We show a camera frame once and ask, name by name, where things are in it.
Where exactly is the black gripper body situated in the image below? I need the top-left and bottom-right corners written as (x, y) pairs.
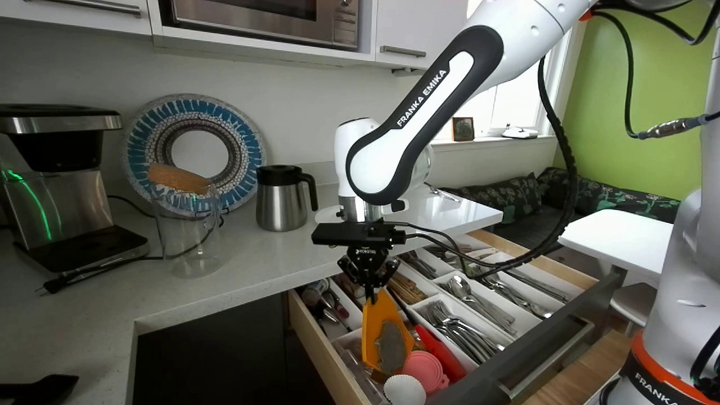
top-left (338, 244), bottom-right (403, 284)

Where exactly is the grey round mat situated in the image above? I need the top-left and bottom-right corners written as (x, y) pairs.
top-left (374, 321), bottom-right (411, 378)

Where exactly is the wooden kitchen drawer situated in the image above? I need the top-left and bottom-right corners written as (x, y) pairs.
top-left (285, 225), bottom-right (632, 405)

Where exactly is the blue white decorative plate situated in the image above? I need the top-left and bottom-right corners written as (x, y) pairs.
top-left (122, 92), bottom-right (269, 220)

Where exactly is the silver metal fork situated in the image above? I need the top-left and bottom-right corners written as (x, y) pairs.
top-left (442, 298), bottom-right (507, 356)
top-left (425, 304), bottom-right (482, 364)

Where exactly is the pink round silicone lid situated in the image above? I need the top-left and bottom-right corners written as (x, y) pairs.
top-left (400, 349), bottom-right (452, 396)

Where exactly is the silver metal spoon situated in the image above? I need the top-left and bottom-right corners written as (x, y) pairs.
top-left (447, 272), bottom-right (523, 329)

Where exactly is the white paper baking cup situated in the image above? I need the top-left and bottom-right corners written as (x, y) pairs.
top-left (382, 370), bottom-right (429, 405)

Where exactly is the steel thermos carafe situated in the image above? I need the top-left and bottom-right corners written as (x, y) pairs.
top-left (254, 163), bottom-right (321, 233)

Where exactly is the white cutlery tray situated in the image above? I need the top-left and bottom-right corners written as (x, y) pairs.
top-left (294, 243), bottom-right (604, 405)

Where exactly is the silver table knife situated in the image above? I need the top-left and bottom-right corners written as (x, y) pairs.
top-left (493, 256), bottom-right (573, 301)

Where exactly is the dark lower cabinet front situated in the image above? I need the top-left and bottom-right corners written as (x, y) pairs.
top-left (133, 289), bottom-right (318, 405)

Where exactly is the clear glass jar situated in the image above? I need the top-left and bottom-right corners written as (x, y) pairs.
top-left (152, 189), bottom-right (228, 280)

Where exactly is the brown oval sponge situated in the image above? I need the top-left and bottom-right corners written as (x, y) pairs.
top-left (143, 162), bottom-right (213, 198)

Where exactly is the white framed window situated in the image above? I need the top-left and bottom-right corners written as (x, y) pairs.
top-left (425, 43), bottom-right (589, 146)

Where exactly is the white side table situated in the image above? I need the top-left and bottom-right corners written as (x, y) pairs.
top-left (557, 206), bottom-right (674, 329)

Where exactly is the wide white cabinet door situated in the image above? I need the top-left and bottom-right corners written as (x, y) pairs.
top-left (368, 0), bottom-right (473, 70)

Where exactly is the dark floral cushion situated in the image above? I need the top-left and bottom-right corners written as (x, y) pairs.
top-left (442, 163), bottom-right (682, 225)

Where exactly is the built-in steel microwave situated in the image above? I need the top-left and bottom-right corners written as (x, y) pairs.
top-left (158, 0), bottom-right (365, 54)

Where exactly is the steel and black coffee machine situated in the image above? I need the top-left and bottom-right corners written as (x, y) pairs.
top-left (0, 104), bottom-right (151, 277)

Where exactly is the black flat slab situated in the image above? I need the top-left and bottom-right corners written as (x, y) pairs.
top-left (0, 370), bottom-right (82, 405)

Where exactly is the white upper cabinet door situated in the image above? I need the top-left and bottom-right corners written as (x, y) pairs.
top-left (0, 0), bottom-right (158, 37)

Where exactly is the wooden handled utensil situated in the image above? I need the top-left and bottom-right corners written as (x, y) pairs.
top-left (390, 267), bottom-right (429, 305)

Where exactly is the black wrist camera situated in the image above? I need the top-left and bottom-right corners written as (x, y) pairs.
top-left (310, 217), bottom-right (411, 250)

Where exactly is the small picture frame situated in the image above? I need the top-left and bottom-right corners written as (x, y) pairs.
top-left (451, 114), bottom-right (476, 143)

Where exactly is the metal drawer handle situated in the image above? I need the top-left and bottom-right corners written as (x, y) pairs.
top-left (494, 313), bottom-right (600, 402)

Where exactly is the silver cabinet door handle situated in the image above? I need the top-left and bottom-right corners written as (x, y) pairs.
top-left (42, 0), bottom-right (146, 16)
top-left (379, 43), bottom-right (429, 61)

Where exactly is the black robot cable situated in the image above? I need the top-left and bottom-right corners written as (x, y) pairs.
top-left (595, 0), bottom-right (720, 142)
top-left (390, 51), bottom-right (584, 277)

